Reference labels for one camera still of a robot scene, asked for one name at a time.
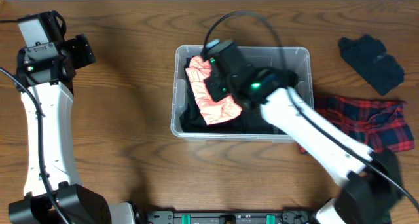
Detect pink garment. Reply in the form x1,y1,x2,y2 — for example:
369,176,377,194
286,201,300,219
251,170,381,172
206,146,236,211
185,56,242,125

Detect dark pants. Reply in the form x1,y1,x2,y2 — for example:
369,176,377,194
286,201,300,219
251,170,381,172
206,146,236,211
179,58,240,133

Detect green cloth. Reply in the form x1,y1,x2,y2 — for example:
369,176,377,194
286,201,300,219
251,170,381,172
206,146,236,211
278,69,299,88

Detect red black plaid shirt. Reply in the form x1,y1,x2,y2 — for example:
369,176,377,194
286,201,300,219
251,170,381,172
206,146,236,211
314,96,415,153

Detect black taped garment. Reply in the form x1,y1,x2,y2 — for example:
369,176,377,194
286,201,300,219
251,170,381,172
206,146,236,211
234,104,286,135

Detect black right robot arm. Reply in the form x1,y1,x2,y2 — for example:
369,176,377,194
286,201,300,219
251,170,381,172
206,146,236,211
202,40,405,223

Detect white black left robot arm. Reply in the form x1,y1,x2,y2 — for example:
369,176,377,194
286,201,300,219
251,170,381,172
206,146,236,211
9,10,140,223

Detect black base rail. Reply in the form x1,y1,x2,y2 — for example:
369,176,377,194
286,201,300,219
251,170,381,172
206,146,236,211
145,210,316,224

